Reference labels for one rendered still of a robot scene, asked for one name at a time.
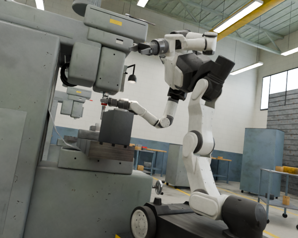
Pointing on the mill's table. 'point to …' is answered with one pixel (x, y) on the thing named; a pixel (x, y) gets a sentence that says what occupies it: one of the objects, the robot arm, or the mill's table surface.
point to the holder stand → (116, 126)
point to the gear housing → (110, 40)
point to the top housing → (116, 23)
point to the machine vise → (84, 134)
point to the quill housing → (109, 71)
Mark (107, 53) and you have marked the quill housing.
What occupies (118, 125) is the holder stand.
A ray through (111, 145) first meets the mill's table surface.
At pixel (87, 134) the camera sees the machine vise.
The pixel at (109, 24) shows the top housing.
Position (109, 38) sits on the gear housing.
